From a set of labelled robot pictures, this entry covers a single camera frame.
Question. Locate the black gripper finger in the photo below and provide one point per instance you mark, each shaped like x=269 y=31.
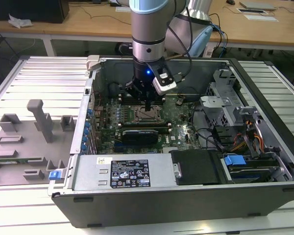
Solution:
x=154 y=95
x=136 y=89

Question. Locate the silver CPU plate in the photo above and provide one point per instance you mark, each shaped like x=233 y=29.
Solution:
x=152 y=115

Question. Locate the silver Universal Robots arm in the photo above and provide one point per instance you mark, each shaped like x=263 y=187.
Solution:
x=147 y=29

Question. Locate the CPU socket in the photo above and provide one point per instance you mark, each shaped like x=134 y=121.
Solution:
x=134 y=117

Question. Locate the blue expansion slot clip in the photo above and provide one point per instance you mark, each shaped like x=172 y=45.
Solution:
x=86 y=132
x=84 y=140
x=89 y=112
x=87 y=125
x=83 y=147

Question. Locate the small black board connector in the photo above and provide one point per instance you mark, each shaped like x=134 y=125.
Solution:
x=180 y=101

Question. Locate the black graphics card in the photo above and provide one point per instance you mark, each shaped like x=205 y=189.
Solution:
x=139 y=137

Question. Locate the green motherboard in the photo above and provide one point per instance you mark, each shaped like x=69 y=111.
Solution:
x=181 y=137

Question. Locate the white paper sheet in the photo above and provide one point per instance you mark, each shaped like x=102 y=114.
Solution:
x=122 y=9

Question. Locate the pale blue teach pendant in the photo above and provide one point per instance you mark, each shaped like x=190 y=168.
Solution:
x=203 y=41

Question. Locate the silver metal drive cage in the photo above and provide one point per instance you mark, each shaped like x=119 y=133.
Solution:
x=223 y=85

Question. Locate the wooden desk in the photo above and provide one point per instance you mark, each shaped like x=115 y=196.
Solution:
x=88 y=27

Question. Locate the black power adapter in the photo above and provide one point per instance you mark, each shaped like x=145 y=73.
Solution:
x=115 y=4

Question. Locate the black plastic shroud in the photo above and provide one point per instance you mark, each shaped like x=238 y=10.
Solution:
x=196 y=166

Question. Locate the silver power supply with label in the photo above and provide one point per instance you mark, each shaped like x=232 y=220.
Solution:
x=93 y=171

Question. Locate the black computer mouse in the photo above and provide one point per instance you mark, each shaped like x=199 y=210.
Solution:
x=230 y=2

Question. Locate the black open PC case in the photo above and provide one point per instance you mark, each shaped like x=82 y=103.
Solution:
x=161 y=208

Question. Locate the blue case latch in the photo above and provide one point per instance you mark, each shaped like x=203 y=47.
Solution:
x=54 y=176

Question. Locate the grey parts rack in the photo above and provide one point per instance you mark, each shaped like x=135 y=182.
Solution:
x=27 y=147

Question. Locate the white sheet with dark strip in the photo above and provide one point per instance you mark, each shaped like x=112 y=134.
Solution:
x=251 y=10

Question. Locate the black disk drive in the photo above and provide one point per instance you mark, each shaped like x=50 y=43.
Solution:
x=252 y=173

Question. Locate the white flat sheet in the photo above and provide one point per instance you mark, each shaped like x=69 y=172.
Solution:
x=261 y=17

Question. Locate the black computer box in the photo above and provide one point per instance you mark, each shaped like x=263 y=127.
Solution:
x=29 y=9

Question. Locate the grey flat laptop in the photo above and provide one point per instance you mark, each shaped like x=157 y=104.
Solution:
x=257 y=5

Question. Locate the crumpled white paper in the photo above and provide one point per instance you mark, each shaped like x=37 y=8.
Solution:
x=20 y=21

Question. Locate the green RAM stick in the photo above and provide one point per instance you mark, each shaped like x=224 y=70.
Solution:
x=12 y=161

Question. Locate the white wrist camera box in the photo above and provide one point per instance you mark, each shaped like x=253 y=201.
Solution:
x=165 y=83

